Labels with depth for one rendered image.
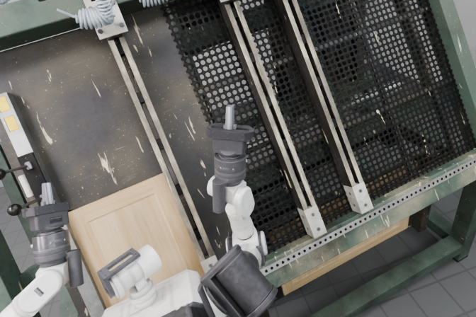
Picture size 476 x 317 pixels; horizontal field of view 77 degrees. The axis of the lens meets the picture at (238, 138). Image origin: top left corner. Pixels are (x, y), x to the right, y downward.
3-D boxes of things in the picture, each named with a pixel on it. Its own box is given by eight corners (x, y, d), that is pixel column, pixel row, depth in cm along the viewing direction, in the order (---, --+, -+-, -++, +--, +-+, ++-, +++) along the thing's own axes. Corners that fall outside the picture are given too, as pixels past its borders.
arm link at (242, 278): (273, 277, 82) (273, 291, 68) (248, 300, 81) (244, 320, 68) (244, 243, 84) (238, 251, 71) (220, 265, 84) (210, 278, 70)
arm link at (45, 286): (59, 257, 86) (18, 296, 82) (48, 265, 77) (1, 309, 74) (76, 273, 86) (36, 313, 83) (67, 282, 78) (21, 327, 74)
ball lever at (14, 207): (44, 202, 105) (7, 219, 93) (40, 192, 105) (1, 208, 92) (52, 199, 104) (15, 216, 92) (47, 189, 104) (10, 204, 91)
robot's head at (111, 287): (152, 281, 70) (143, 255, 67) (118, 308, 64) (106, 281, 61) (138, 269, 74) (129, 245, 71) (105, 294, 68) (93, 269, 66)
